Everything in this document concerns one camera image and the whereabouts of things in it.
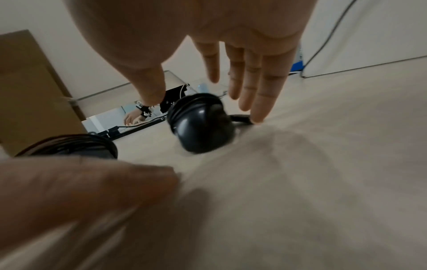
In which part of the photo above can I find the person's left hand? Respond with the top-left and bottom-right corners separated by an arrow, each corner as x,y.
0,155 -> 182,239

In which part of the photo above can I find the person's right hand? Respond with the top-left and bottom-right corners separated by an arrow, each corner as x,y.
63,0 -> 316,125

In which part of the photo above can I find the black over-ear headphones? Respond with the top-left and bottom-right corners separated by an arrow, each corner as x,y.
15,93 -> 258,159

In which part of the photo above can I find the brown cardboard panel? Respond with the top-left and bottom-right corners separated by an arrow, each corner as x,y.
0,29 -> 88,157

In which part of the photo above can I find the blue and white box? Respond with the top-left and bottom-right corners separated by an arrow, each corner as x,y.
290,43 -> 306,73

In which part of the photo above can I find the black wrist strap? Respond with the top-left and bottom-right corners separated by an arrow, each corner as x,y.
135,100 -> 153,117

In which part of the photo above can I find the black wall cable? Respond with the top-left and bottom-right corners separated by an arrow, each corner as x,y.
300,0 -> 365,77

